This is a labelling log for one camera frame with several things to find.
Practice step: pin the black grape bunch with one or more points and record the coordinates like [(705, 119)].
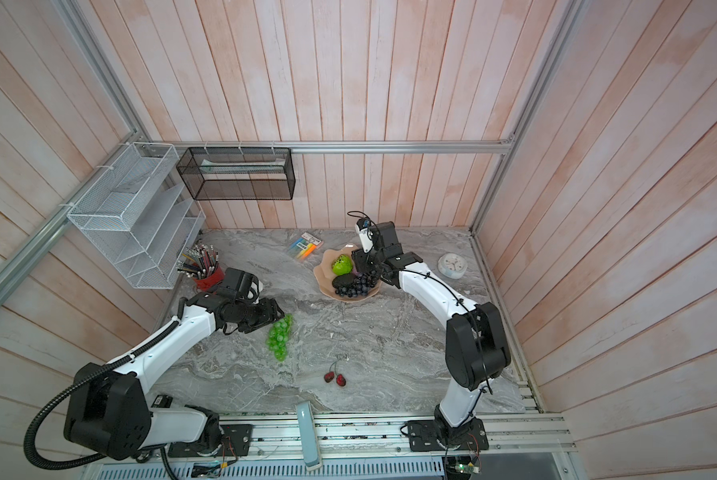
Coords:
[(361, 288)]

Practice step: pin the black mesh wall basket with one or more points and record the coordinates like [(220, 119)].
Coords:
[(238, 173)]

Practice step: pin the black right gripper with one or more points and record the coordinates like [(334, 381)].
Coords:
[(361, 259)]

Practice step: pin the red cherry pair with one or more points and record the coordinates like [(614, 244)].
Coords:
[(333, 376)]

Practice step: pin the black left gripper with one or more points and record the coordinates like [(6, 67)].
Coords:
[(269, 309)]

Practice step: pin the highlighter marker pack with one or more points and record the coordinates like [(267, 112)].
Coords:
[(305, 245)]

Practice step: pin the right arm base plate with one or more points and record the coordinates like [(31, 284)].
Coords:
[(436, 435)]

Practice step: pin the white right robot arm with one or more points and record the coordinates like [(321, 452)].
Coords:
[(476, 349)]

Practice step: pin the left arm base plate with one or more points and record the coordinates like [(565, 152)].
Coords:
[(226, 440)]

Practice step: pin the green grape bunch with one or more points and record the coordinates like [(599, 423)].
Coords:
[(278, 337)]

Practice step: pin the dark avocado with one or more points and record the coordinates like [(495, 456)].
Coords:
[(343, 281)]

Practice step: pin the white round timer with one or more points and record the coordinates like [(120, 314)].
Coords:
[(453, 266)]

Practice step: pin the white mesh shelf organizer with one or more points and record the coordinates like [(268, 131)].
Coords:
[(138, 221)]

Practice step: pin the light blue bar on rail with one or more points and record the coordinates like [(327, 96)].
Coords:
[(308, 437)]

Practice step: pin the pink scalloped fruit bowl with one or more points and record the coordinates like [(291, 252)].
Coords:
[(324, 275)]

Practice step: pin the green striped melon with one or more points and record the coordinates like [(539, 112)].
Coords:
[(342, 265)]

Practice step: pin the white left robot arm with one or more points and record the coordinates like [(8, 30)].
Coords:
[(109, 413)]

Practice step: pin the green circuit board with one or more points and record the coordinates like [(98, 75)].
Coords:
[(460, 468)]

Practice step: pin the bundle of coloured pencils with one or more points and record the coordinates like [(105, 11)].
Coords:
[(199, 262)]

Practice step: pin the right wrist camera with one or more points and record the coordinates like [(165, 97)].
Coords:
[(364, 231)]

